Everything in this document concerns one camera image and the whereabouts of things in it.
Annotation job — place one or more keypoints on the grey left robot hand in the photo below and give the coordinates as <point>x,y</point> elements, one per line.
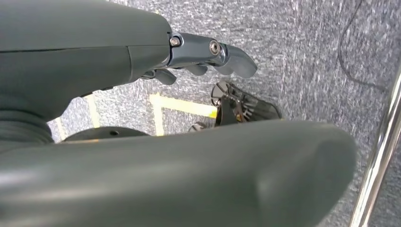
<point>78,56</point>

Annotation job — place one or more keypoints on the stainless steel workbench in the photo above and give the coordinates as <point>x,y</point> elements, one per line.
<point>376,163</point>

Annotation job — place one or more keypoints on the grey robot hip housing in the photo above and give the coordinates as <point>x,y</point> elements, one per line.
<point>94,134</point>

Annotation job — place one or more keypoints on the black robot foot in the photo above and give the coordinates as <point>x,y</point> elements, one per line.
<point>260,109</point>

